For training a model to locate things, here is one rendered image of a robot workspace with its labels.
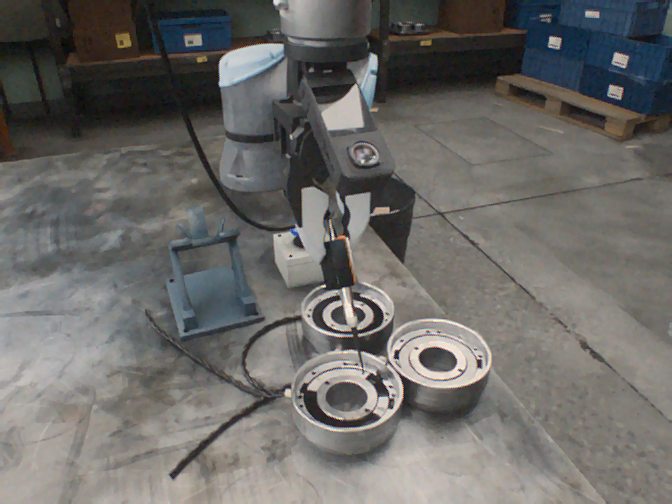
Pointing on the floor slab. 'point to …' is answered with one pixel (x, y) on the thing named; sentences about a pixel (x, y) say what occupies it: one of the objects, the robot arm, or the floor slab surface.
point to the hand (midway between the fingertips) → (335, 253)
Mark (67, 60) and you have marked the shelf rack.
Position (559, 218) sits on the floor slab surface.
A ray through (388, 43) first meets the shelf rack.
